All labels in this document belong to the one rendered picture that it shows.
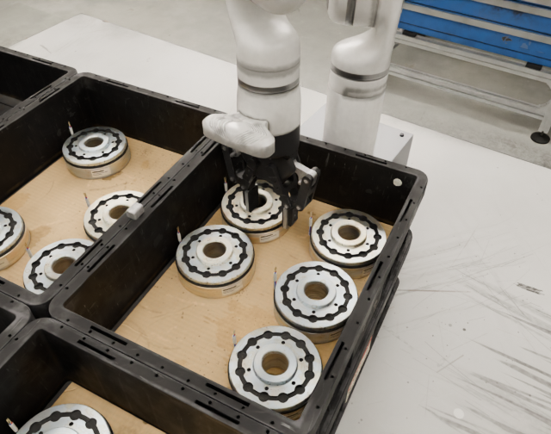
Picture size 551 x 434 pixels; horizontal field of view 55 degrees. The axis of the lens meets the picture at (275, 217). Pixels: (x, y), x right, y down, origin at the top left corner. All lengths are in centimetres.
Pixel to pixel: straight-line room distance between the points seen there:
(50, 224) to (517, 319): 72
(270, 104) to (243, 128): 4
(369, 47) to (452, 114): 183
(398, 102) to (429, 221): 169
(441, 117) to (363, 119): 174
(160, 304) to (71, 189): 28
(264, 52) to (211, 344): 34
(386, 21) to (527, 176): 51
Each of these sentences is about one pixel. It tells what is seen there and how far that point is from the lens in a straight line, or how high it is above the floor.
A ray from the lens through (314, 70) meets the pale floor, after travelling 285.
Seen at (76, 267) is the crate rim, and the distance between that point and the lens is 62.
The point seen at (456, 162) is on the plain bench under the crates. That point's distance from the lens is 114.
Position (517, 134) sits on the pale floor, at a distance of 259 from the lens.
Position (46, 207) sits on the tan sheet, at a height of 83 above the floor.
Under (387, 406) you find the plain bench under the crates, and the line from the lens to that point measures 76.
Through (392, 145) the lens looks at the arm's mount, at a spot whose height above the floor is 79.
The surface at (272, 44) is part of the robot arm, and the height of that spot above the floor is 113.
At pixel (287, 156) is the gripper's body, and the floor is 99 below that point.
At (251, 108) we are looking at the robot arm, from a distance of 59.
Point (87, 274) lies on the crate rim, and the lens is 61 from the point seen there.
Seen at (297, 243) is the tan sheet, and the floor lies 83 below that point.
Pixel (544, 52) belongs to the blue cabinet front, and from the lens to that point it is 244.
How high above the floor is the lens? 138
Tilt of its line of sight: 45 degrees down
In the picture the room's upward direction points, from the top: straight up
